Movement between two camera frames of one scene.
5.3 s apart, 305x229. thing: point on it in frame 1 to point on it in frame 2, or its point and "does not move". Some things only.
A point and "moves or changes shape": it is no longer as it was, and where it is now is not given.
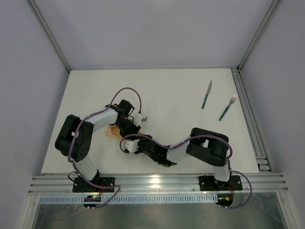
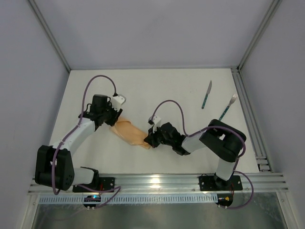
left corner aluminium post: (50, 35) does not move
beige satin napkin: (113, 130) moves or changes shape
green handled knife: (206, 97) does not move
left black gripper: (130, 127) to (114, 114)
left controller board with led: (93, 198) does not move
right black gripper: (140, 146) to (154, 137)
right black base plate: (208, 182) does not move
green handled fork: (232, 100) does not move
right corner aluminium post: (273, 7) does not move
